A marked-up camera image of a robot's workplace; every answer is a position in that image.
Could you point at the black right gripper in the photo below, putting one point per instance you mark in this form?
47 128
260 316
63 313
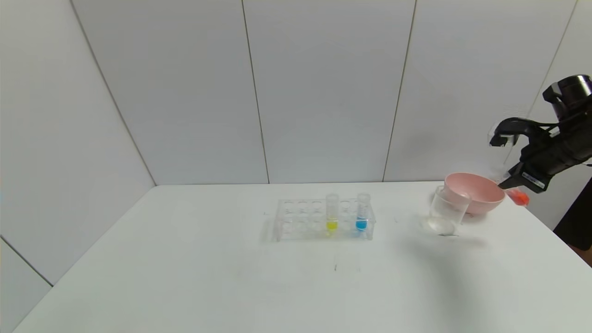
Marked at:
530 179

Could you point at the red pigment test tube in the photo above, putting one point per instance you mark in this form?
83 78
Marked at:
520 198

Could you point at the yellow pigment test tube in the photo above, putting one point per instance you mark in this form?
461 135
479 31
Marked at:
332 225

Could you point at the clear glass beaker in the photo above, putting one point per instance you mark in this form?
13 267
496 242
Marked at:
444 215

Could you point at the blue pigment test tube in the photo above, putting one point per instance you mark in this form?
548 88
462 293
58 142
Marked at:
361 225

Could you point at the clear plastic test tube rack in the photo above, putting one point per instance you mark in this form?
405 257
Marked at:
305 226

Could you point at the pink bowl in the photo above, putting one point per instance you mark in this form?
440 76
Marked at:
481 194

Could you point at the dark background object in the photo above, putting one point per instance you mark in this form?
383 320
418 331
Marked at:
578 222

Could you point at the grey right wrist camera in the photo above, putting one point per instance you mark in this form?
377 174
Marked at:
503 139

